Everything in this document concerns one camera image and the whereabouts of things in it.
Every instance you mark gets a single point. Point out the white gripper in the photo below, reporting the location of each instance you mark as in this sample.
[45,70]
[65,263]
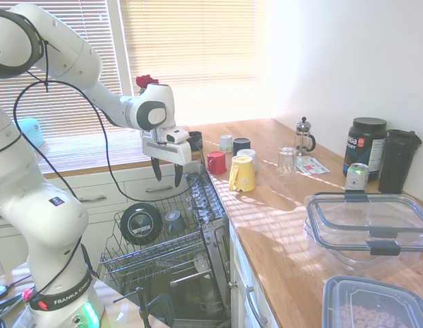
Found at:
[170,152]

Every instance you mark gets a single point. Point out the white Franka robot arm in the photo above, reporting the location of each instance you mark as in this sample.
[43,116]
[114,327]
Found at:
[61,58]

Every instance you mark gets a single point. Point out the black speckled mug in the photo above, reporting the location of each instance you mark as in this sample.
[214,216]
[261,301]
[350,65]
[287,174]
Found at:
[197,138]

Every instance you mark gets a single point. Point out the red mug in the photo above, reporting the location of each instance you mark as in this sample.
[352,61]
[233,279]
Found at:
[218,163]

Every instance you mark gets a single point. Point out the grey mug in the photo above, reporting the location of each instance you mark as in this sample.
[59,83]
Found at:
[175,223]

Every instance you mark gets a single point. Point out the yellow mug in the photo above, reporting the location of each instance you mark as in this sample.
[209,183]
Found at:
[243,174]

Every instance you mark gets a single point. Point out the navy blue mug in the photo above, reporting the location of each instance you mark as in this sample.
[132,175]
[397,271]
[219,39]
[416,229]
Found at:
[241,145]

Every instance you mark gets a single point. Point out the white mug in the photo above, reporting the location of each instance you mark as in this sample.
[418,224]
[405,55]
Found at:
[253,158]

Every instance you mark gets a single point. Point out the black round plate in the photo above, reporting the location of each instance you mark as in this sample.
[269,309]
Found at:
[141,223]

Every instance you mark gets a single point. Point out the small white ceramic cup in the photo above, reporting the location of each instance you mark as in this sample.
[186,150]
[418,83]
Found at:
[226,143]

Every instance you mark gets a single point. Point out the red rose with leaves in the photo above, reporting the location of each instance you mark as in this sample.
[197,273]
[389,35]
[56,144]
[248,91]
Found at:
[145,81]

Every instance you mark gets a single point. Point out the cream window blind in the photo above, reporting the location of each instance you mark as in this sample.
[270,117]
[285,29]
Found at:
[190,54]
[74,112]

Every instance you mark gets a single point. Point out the open dishwasher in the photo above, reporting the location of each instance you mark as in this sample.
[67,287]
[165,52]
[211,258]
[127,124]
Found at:
[216,273]

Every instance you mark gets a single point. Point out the clear glass tumbler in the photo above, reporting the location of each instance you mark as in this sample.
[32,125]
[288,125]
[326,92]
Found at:
[287,160]

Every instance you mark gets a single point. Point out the metal cabinet knob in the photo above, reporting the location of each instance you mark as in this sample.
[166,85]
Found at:
[233,284]

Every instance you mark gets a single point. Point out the dark blue triangular object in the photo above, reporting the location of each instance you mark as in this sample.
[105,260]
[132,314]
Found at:
[164,307]

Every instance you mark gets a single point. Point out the glass French press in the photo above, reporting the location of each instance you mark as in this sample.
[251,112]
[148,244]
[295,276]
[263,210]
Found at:
[302,140]

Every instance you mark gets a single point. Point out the teal baseball cap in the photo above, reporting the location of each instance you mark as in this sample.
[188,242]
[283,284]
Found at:
[31,131]

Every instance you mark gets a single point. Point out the printed paper leaflet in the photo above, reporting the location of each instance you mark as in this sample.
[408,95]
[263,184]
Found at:
[314,167]

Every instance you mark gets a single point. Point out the small red knob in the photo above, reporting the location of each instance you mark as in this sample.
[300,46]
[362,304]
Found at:
[27,294]

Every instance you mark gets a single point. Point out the clear plastic container with lid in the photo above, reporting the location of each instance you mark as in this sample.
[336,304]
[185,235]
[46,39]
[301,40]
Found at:
[354,222]

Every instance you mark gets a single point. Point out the black protein powder tub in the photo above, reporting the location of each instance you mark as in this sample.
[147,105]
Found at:
[363,147]

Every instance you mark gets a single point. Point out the black shaker bottle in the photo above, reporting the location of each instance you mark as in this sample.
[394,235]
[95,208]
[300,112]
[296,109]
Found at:
[397,164]

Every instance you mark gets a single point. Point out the grey lidded cereal container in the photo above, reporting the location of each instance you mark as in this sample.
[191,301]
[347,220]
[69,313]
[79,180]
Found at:
[375,304]

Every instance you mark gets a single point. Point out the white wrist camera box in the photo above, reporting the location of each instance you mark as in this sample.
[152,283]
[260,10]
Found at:
[177,136]

